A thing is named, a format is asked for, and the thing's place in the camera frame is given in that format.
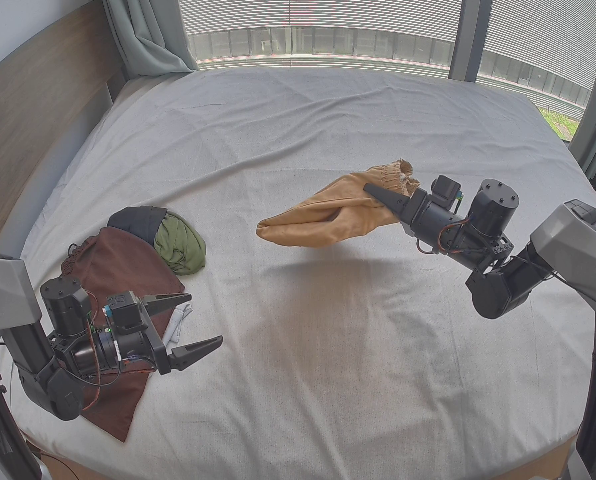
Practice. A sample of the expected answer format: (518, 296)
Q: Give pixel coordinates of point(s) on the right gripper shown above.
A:
(438, 225)

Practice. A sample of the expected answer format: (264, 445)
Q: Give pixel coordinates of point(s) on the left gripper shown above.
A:
(128, 350)

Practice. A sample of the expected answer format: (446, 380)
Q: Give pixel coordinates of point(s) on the tan shorts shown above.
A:
(318, 218)

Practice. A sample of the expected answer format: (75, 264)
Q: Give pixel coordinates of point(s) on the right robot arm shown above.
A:
(495, 208)

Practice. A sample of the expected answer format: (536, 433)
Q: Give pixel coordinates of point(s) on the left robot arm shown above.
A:
(33, 358)

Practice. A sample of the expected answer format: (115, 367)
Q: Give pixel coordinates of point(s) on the bed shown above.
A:
(328, 118)

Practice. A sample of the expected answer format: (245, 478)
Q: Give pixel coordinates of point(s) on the white garment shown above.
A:
(178, 320)

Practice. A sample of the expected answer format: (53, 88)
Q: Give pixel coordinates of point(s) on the brown shorts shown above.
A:
(123, 268)

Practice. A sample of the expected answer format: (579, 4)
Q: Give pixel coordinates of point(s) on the green garment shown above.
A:
(180, 243)

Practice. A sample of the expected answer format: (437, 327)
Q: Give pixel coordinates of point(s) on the black garment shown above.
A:
(133, 223)

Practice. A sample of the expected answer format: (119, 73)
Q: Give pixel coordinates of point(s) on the window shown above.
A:
(328, 8)

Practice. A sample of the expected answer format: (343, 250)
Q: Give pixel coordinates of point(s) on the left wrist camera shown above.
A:
(125, 313)

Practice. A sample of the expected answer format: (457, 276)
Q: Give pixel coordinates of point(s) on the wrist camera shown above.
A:
(125, 313)
(445, 190)

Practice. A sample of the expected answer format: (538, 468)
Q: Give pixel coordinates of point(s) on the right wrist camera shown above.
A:
(445, 190)

